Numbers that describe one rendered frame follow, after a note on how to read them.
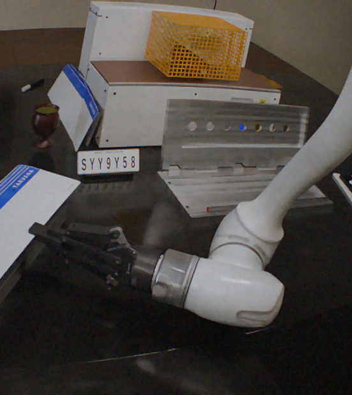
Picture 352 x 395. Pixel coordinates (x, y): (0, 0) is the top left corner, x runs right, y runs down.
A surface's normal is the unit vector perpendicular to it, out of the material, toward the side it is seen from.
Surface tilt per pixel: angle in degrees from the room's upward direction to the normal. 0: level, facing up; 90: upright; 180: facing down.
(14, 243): 0
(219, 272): 16
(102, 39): 90
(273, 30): 90
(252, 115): 80
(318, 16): 90
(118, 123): 90
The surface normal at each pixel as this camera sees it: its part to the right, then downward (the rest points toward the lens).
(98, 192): 0.18, -0.84
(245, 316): -0.10, 0.48
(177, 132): 0.41, 0.37
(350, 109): -0.67, 0.26
